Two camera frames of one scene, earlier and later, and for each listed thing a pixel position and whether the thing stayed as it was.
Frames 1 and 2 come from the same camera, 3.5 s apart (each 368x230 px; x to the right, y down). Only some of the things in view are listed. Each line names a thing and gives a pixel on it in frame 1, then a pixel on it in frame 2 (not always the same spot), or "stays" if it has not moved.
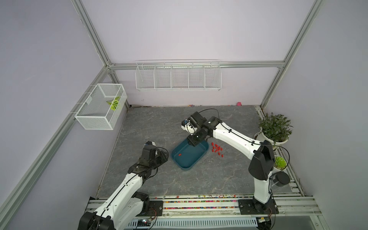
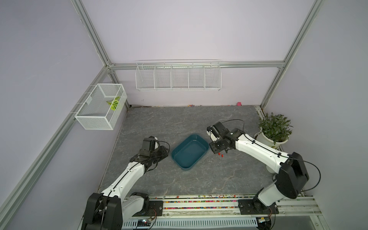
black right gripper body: x=198 y=136 to x=215 y=146
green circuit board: x=143 y=223 stays
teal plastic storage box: x=185 y=155 stays
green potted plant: x=276 y=127 stays
